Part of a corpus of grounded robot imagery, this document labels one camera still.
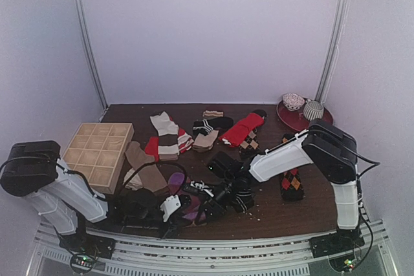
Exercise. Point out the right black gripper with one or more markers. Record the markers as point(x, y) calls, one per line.
point(221, 196)

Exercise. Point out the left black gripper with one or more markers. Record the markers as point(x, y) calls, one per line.
point(166, 228)

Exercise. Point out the purple magenta striped sock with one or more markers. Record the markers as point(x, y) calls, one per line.
point(184, 216)

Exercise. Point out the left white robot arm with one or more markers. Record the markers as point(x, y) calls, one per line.
point(36, 172)

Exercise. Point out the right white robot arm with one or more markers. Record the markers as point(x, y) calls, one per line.
point(327, 147)

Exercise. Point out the red beige striped socks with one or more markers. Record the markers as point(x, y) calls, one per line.
point(172, 140)

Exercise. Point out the black striped ankle sock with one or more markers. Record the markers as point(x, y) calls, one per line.
point(242, 201)

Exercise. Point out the brown beige sock pair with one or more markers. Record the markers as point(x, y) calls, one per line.
point(148, 177)

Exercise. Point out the tan ankle sock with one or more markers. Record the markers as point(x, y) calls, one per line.
point(204, 143)

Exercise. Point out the black white striped sock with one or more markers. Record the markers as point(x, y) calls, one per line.
point(206, 126)

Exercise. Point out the brown argyle sock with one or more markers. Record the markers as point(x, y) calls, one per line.
point(250, 146)

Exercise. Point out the black orange argyle sock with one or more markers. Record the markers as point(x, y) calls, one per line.
point(291, 186)

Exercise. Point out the red sock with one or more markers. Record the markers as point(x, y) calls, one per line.
point(236, 135)

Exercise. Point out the beige striped folded sock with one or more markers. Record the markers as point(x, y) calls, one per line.
point(209, 114)

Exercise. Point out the wooden compartment box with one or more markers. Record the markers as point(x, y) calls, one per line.
point(98, 151)

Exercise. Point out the red round plate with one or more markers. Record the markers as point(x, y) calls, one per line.
point(295, 119)

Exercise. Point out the patterned white bowl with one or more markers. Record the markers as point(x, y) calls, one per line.
point(293, 101)

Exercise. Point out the striped grey cup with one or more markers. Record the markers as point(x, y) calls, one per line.
point(313, 110)

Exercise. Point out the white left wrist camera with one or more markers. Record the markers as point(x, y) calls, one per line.
point(169, 206)

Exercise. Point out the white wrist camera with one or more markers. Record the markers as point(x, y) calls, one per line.
point(198, 188)
point(169, 206)

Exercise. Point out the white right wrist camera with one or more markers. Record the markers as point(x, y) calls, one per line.
point(198, 188)

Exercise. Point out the aluminium front rail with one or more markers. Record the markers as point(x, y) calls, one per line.
point(150, 256)

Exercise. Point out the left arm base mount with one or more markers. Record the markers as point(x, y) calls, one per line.
point(85, 249)

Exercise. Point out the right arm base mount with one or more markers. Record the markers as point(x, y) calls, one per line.
point(343, 249)

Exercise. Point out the right aluminium corner post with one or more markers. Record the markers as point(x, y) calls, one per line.
point(332, 51)

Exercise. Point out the aluminium corner post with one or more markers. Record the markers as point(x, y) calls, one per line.
point(332, 51)
point(88, 50)

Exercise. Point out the left aluminium corner post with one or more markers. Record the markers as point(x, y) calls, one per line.
point(88, 50)

